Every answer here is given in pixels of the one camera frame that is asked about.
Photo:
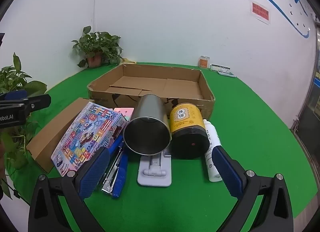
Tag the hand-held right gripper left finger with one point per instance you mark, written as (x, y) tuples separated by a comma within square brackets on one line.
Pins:
[(95, 172)]

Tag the pastel puzzle cube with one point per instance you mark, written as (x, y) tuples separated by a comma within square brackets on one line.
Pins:
[(125, 112)]

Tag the colourful printed box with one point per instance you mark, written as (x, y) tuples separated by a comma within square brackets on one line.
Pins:
[(87, 132)]

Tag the green felt table cover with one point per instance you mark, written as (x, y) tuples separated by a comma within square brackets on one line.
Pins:
[(250, 134)]

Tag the blue stapler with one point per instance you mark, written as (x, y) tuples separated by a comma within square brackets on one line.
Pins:
[(121, 172)]

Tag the yellow label tea canister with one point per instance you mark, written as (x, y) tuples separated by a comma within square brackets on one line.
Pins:
[(186, 119)]

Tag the yellow paper scrap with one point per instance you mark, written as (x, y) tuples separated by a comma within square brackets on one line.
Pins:
[(128, 61)]

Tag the blue wall decal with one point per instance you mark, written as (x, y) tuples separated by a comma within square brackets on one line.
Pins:
[(303, 34)]

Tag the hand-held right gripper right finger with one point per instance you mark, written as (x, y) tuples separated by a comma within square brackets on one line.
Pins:
[(227, 172)]

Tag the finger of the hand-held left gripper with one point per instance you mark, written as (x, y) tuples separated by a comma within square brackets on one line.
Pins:
[(16, 94), (37, 102)]

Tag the large-leaf green plant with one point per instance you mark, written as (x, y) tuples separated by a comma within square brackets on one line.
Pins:
[(12, 77)]

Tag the large cardboard box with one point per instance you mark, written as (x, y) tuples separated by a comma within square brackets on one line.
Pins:
[(185, 84)]

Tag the red wall sign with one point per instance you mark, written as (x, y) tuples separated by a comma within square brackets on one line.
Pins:
[(260, 11)]

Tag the small brown cardboard box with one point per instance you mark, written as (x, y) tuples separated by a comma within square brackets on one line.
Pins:
[(55, 127)]

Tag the grey folding phone stand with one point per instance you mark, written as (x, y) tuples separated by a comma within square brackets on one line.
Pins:
[(155, 172)]

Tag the white plastic bottle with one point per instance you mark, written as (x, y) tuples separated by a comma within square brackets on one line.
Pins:
[(212, 134)]

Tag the glass door frame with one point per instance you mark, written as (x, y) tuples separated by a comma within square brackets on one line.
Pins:
[(312, 102)]

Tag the potted plant in terracotta pot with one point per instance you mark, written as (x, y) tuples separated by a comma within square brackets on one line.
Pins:
[(96, 42)]

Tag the orange glass jar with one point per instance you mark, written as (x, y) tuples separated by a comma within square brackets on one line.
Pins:
[(204, 61)]

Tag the stainless steel cup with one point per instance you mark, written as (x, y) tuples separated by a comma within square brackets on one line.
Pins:
[(150, 107)]

